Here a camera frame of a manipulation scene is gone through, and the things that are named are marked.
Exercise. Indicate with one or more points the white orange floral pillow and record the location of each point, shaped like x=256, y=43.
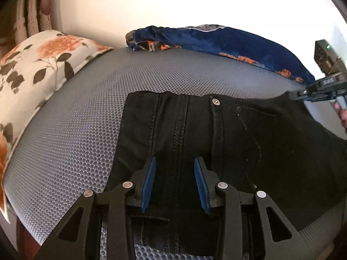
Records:
x=31, y=73

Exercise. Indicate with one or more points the blue floral blanket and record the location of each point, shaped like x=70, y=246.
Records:
x=222, y=41

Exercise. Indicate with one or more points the beige curtain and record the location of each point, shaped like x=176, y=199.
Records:
x=21, y=19

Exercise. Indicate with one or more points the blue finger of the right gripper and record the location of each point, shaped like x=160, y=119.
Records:
x=299, y=95

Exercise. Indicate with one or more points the right hand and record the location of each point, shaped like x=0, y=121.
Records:
x=342, y=113

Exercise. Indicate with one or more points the grey mesh mattress pad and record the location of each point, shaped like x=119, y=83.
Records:
x=70, y=144

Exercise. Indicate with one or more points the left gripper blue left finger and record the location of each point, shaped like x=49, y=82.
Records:
x=78, y=233

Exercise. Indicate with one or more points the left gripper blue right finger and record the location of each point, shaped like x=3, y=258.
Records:
x=251, y=224

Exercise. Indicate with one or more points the black denim pants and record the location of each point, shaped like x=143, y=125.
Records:
x=273, y=145

